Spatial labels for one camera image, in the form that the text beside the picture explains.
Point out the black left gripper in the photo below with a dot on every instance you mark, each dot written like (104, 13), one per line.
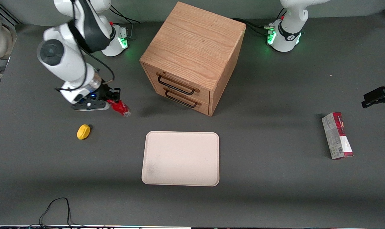
(377, 95)

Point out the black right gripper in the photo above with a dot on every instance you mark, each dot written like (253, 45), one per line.
(105, 93)

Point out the red coke bottle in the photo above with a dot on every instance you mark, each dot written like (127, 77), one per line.
(121, 108)

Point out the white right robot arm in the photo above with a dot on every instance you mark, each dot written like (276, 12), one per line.
(65, 60)

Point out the cream plastic tray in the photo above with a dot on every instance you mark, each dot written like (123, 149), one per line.
(179, 159)

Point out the yellow toy lemon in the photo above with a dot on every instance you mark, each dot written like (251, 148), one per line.
(83, 132)

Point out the grey and red carton box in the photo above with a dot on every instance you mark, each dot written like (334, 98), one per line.
(337, 136)

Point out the wooden drawer front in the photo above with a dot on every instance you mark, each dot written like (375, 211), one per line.
(203, 108)
(202, 95)

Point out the wooden two-drawer cabinet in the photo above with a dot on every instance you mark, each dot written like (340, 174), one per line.
(192, 41)

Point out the beige rounded background stand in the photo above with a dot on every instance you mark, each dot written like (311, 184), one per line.
(1, 41)

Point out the grey aluminium frame bar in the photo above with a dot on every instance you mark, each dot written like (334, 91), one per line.
(8, 14)

